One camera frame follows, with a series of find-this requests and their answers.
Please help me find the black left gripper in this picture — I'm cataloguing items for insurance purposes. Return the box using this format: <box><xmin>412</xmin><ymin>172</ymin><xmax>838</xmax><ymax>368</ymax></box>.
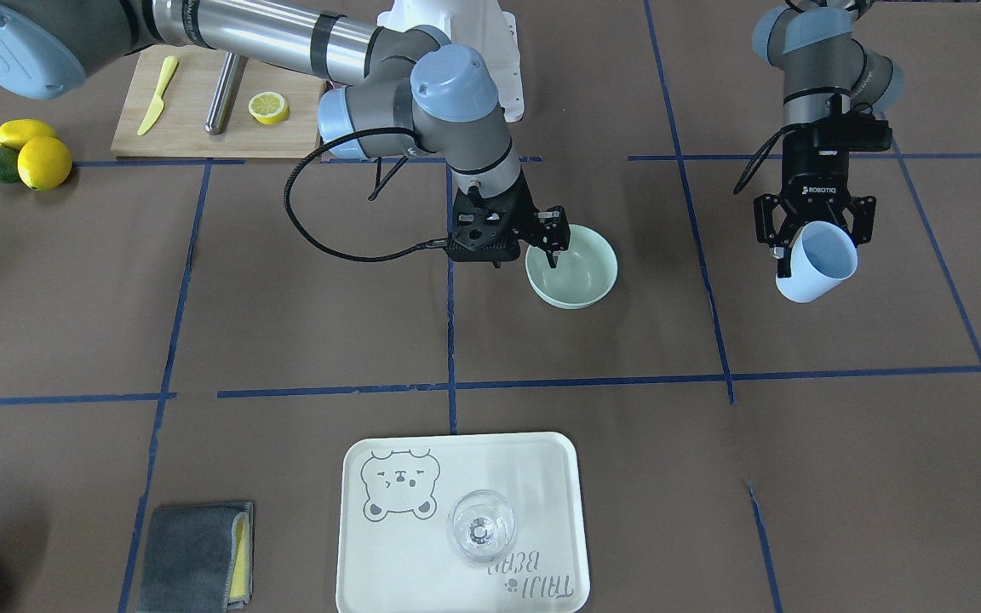
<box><xmin>753</xmin><ymin>119</ymin><xmax>892</xmax><ymax>278</ymax></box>

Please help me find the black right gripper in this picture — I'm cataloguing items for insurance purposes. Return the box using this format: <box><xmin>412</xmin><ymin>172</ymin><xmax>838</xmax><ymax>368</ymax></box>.
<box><xmin>445</xmin><ymin>174</ymin><xmax>570</xmax><ymax>269</ymax></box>

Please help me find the light blue cup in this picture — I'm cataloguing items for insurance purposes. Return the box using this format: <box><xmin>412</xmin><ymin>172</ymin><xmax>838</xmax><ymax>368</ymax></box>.
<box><xmin>776</xmin><ymin>221</ymin><xmax>859</xmax><ymax>303</ymax></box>

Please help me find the mint green bowl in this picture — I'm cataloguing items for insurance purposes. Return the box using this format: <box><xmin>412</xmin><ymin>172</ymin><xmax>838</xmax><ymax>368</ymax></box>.
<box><xmin>523</xmin><ymin>224</ymin><xmax>619</xmax><ymax>309</ymax></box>

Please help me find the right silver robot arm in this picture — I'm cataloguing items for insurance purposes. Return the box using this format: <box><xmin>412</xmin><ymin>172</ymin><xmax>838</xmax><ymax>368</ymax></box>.
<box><xmin>0</xmin><ymin>1</ymin><xmax>571</xmax><ymax>269</ymax></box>

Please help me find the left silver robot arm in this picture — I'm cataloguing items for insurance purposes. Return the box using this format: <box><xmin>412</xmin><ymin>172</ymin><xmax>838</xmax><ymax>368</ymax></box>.
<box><xmin>735</xmin><ymin>1</ymin><xmax>904</xmax><ymax>278</ymax></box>

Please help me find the clear wine glass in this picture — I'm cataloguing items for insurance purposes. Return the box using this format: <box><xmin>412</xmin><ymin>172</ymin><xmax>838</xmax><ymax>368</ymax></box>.
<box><xmin>447</xmin><ymin>489</ymin><xmax>518</xmax><ymax>565</ymax></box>

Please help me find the half lemon slice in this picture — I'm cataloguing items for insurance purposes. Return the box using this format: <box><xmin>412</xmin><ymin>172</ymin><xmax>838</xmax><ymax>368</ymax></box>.
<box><xmin>248</xmin><ymin>92</ymin><xmax>290</xmax><ymax>125</ymax></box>

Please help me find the cream bear tray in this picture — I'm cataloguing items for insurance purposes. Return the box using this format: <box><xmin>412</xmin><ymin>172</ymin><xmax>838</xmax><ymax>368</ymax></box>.
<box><xmin>336</xmin><ymin>432</ymin><xmax>591</xmax><ymax>612</ymax></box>

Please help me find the steel rod with black tip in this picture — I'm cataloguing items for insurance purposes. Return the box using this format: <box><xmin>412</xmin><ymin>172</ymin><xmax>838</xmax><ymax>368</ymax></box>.
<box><xmin>204</xmin><ymin>52</ymin><xmax>249</xmax><ymax>135</ymax></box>

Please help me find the wooden cutting board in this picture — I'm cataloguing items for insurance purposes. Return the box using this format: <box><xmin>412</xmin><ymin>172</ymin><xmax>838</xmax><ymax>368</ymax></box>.
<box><xmin>112</xmin><ymin>46</ymin><xmax>330</xmax><ymax>159</ymax></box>

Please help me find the yellow plastic knife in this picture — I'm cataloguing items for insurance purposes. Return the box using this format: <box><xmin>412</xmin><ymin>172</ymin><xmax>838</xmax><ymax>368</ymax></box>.
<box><xmin>136</xmin><ymin>55</ymin><xmax>180</xmax><ymax>136</ymax></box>

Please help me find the yellow lemon lower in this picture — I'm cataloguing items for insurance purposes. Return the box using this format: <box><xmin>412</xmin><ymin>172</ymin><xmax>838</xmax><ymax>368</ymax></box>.
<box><xmin>17</xmin><ymin>136</ymin><xmax>73</xmax><ymax>191</ymax></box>

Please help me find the yellow lemon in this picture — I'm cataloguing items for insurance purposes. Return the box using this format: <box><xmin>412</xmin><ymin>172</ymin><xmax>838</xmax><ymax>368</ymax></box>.
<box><xmin>0</xmin><ymin>117</ymin><xmax>58</xmax><ymax>152</ymax></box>
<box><xmin>17</xmin><ymin>136</ymin><xmax>73</xmax><ymax>191</ymax></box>

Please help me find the yellow lemon upper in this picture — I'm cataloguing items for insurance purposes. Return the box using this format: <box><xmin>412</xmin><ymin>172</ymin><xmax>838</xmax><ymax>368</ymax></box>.
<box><xmin>0</xmin><ymin>117</ymin><xmax>58</xmax><ymax>152</ymax></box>

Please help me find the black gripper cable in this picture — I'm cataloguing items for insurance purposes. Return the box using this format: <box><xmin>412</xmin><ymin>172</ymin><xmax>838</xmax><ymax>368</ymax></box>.
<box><xmin>283</xmin><ymin>128</ymin><xmax>457</xmax><ymax>262</ymax></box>

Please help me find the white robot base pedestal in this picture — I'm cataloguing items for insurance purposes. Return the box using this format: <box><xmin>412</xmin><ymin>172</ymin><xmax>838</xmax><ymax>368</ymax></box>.
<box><xmin>376</xmin><ymin>1</ymin><xmax>525</xmax><ymax>122</ymax></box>

